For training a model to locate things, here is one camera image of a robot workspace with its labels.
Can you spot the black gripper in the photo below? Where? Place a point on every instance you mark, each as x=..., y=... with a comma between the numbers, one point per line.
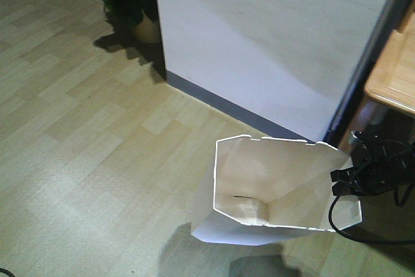
x=371, y=180

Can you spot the white plastic trash bin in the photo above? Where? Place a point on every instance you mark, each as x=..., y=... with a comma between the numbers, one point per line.
x=262, y=191

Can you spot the light wooden desk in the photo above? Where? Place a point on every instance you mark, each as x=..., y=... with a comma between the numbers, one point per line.
x=390, y=85

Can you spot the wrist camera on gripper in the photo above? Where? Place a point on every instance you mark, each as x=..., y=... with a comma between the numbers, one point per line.
x=367, y=139

